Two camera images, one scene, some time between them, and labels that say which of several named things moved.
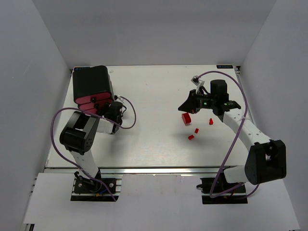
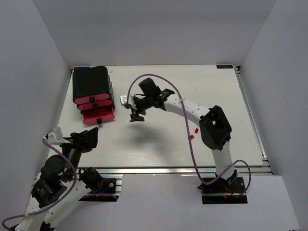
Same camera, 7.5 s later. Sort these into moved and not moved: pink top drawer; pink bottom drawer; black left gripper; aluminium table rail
Moved: pink bottom drawer; black left gripper
Not moved: aluminium table rail; pink top drawer
